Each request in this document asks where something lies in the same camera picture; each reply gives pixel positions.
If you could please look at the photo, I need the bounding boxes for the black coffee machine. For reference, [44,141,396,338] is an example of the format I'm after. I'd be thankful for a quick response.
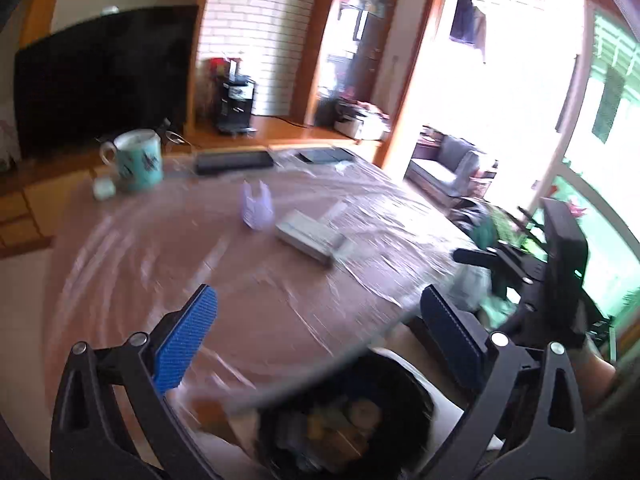
[216,74,257,136]

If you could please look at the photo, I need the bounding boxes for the black tablet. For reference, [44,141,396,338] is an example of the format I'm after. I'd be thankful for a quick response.
[295,146,356,166]

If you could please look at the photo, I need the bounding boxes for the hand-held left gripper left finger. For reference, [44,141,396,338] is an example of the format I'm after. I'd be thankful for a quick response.
[49,284,221,480]

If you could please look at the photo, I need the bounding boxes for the person's right forearm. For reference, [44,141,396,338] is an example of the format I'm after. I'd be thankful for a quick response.
[570,344,621,411]

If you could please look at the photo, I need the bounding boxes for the black television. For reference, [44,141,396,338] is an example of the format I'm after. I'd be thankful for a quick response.
[12,6,200,161]

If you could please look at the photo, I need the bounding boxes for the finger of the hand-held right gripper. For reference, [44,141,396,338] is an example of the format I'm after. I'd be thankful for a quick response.
[452,242,532,283]

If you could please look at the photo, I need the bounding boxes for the hanging green cloth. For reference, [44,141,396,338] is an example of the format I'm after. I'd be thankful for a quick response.
[592,67,626,143]

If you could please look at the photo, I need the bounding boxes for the teal patterned mug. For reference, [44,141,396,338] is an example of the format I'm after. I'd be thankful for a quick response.
[99,129,165,193]

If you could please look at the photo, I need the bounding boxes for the grey sofa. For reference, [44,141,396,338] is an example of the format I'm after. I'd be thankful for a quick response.
[406,135,498,206]

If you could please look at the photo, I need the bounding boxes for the black flat remote case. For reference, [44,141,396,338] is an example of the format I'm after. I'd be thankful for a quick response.
[194,149,275,176]

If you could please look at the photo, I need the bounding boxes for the hanging dark garment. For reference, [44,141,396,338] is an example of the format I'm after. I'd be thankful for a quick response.
[450,0,488,61]

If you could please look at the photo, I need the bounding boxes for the white plastic bag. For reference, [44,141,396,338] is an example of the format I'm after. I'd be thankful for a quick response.
[452,262,493,313]

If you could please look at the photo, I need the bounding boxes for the white and purple medicine box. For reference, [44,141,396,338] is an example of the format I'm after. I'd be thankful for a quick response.
[275,210,336,267]

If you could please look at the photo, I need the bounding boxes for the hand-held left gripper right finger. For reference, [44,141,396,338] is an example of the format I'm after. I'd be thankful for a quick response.
[420,285,586,480]

